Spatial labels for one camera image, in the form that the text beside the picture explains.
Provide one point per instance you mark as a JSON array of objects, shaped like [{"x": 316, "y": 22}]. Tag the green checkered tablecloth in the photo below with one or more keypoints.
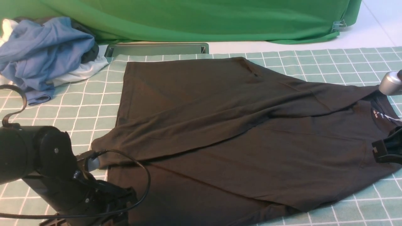
[{"x": 87, "y": 110}]

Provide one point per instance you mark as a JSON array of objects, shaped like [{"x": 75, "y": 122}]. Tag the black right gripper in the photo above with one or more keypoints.
[{"x": 389, "y": 150}]

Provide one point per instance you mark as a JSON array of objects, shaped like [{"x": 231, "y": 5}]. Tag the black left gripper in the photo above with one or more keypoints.
[{"x": 83, "y": 200}]

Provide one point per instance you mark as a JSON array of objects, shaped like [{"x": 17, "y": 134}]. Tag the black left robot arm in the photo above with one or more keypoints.
[{"x": 42, "y": 157}]

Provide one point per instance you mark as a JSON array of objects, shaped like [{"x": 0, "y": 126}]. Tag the green backdrop cloth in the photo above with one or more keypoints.
[{"x": 287, "y": 22}]

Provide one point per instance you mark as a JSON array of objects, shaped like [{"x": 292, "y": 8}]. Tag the dark gray long-sleeve shirt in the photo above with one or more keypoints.
[{"x": 232, "y": 143}]

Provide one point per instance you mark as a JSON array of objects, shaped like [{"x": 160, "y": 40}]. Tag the silver binder clip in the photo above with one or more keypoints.
[{"x": 338, "y": 25}]

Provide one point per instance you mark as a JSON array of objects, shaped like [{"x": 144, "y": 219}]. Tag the blue crumpled shirt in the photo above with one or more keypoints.
[{"x": 35, "y": 54}]

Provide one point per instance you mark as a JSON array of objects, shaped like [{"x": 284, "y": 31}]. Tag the gray metal cable tray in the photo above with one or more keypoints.
[{"x": 154, "y": 49}]

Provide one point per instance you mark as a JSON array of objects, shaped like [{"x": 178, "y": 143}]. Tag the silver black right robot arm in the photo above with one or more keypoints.
[{"x": 391, "y": 84}]

